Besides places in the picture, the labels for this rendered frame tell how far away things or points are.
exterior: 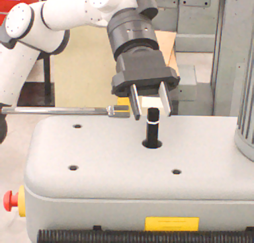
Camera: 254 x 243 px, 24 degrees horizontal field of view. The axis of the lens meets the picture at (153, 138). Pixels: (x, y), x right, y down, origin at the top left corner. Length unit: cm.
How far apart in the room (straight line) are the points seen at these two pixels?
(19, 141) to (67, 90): 203
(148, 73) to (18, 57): 40
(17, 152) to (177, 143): 373
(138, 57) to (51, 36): 32
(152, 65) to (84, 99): 186
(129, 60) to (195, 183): 26
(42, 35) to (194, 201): 56
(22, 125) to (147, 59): 408
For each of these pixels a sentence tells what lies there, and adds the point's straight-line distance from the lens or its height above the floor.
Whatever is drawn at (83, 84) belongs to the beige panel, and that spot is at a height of 122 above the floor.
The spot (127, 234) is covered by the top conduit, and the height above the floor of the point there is 181.
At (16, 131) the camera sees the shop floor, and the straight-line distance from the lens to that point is 508.
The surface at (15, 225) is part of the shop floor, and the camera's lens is 402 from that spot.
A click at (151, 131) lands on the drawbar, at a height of 192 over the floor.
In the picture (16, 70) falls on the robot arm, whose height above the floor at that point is 188.
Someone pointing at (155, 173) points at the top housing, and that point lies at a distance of 100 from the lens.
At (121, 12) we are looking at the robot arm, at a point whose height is 207.
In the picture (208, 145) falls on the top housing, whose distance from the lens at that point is 110.
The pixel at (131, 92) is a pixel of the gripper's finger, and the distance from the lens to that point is 108.
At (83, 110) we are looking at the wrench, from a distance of 118.
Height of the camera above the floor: 243
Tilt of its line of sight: 29 degrees down
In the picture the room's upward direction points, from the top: 4 degrees clockwise
